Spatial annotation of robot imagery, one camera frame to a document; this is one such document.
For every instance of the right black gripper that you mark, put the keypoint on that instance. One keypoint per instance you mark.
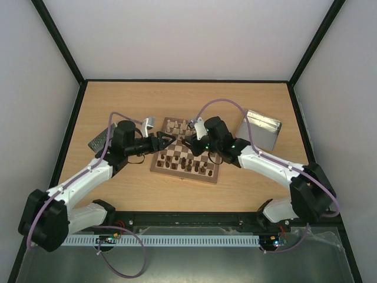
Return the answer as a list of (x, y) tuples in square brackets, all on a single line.
[(199, 144)]

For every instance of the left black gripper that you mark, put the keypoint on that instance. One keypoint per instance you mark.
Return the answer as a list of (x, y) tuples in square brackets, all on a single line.
[(154, 147)]

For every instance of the dark king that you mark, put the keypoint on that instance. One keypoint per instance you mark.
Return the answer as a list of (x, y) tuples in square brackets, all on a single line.
[(183, 163)]

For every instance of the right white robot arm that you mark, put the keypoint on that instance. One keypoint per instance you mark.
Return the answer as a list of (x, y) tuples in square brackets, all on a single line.
[(311, 194)]

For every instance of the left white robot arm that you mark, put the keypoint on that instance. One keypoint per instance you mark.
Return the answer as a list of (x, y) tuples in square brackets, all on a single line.
[(50, 216)]

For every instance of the wooden chess board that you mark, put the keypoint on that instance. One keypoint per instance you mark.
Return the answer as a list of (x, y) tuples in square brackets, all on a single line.
[(178, 160)]

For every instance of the silver tin lid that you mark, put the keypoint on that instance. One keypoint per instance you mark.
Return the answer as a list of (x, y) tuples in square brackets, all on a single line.
[(98, 142)]

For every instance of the gold tin box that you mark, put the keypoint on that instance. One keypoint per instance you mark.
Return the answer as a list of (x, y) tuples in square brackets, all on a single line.
[(265, 130)]

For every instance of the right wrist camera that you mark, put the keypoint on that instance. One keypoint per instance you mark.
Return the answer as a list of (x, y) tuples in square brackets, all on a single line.
[(200, 129)]

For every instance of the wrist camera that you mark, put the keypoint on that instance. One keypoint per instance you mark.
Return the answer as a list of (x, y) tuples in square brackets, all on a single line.
[(147, 125), (200, 129)]

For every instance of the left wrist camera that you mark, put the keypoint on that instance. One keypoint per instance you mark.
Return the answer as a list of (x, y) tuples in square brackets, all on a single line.
[(147, 125)]

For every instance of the black mounting rail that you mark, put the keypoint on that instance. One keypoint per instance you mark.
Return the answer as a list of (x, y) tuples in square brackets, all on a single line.
[(239, 221)]

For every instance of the light blue cable duct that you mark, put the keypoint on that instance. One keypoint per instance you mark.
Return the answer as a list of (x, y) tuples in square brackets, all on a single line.
[(164, 240)]

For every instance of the black enclosure frame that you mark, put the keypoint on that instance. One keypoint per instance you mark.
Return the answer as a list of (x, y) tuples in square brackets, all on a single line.
[(48, 21)]

